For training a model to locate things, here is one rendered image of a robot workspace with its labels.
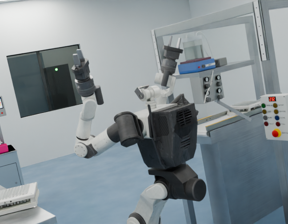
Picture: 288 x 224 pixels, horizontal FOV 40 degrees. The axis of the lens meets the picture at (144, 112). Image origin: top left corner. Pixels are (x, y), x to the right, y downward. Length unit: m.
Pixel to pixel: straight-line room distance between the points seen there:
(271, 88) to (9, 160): 3.20
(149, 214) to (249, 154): 1.36
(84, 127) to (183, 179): 0.56
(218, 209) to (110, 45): 5.17
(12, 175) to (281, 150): 3.18
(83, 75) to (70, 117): 5.76
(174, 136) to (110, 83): 5.99
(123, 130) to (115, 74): 6.03
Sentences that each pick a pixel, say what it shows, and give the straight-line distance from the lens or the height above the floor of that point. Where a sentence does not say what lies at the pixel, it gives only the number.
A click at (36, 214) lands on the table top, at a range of 2.13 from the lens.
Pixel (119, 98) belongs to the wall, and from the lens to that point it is 7.92.
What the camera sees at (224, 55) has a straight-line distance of 2.61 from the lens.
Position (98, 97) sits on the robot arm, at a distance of 1.98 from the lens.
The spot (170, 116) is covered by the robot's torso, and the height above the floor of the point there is 1.21.
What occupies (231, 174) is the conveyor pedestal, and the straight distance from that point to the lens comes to 3.26.
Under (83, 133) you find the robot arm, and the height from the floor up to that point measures 1.18.
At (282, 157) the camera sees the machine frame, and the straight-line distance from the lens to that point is 2.52.
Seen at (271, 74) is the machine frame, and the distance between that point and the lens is 2.42.
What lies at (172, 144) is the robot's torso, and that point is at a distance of 1.94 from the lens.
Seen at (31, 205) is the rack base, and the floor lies 0.86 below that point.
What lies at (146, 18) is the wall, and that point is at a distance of 8.29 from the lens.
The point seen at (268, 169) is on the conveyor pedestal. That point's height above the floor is 0.37.
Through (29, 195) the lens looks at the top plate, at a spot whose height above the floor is 0.91.
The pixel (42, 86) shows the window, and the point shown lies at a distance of 7.62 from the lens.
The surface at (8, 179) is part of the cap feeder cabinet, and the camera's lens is 4.80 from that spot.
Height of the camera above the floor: 1.50
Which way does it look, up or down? 7 degrees down
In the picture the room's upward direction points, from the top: 11 degrees counter-clockwise
